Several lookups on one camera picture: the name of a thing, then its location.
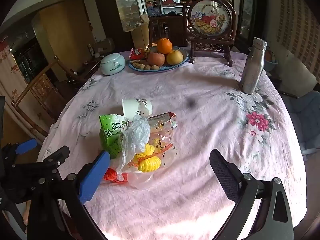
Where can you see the red apple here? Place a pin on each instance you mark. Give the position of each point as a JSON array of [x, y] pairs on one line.
[[156, 59]]

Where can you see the crumpled clear plastic bag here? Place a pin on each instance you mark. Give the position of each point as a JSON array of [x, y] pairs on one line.
[[136, 135]]

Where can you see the round embroidered wooden table screen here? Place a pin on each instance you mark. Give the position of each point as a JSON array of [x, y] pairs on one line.
[[208, 20]]

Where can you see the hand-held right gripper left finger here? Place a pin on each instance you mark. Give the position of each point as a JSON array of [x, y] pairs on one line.
[[95, 177]]

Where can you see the blue rimmed fruit plate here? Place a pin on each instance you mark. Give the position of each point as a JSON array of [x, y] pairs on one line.
[[185, 55]]

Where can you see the yellow pear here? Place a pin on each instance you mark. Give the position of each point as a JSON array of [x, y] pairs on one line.
[[175, 58]]

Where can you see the wooden armchair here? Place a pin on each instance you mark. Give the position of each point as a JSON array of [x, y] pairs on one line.
[[41, 85]]

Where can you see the leaf print clear plastic bag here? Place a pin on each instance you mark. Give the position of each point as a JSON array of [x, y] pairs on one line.
[[165, 155]]

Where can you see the dark wood mirror cabinet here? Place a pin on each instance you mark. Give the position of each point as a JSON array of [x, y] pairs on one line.
[[250, 12]]

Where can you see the pale green lidded jar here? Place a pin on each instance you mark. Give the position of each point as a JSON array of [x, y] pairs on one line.
[[112, 65]]

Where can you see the orange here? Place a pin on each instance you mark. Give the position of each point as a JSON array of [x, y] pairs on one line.
[[164, 45]]

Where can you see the silver metal bottle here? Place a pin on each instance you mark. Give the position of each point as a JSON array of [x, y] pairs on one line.
[[251, 70]]

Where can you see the blue plastic basin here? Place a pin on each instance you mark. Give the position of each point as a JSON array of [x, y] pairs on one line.
[[271, 62]]

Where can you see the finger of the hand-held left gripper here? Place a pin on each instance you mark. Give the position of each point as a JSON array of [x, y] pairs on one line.
[[25, 147], [57, 155]]

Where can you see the pink floral tablecloth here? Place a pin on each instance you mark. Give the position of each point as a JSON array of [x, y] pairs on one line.
[[200, 130]]

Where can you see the cardboard box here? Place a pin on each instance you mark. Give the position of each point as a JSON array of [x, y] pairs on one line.
[[140, 35]]

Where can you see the floral white curtain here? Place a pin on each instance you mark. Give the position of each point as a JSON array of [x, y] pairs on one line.
[[10, 80]]

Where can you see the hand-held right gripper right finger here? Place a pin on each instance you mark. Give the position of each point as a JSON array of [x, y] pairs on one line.
[[225, 175]]

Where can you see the dark wood glass cabinet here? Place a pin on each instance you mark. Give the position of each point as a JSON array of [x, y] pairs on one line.
[[125, 5]]

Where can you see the red snack packet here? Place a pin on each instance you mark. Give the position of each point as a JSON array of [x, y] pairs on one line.
[[137, 53]]

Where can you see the white paper cup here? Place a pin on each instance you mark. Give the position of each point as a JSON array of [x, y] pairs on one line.
[[135, 108]]

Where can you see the green drink carton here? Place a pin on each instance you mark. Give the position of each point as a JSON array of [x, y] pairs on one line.
[[108, 135]]

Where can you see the pile of small brown fruits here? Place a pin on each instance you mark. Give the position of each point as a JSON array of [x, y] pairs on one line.
[[145, 66]]

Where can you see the white cushioned chair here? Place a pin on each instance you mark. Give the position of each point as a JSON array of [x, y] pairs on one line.
[[297, 80]]

